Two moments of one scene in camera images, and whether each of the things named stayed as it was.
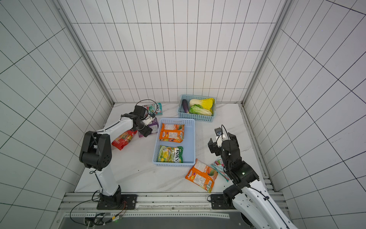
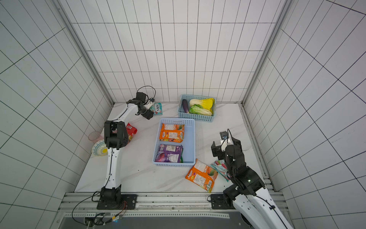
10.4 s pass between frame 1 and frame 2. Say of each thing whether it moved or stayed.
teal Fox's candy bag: stayed
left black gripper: moved
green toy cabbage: stayed
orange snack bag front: stayed
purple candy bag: moved
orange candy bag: stayed
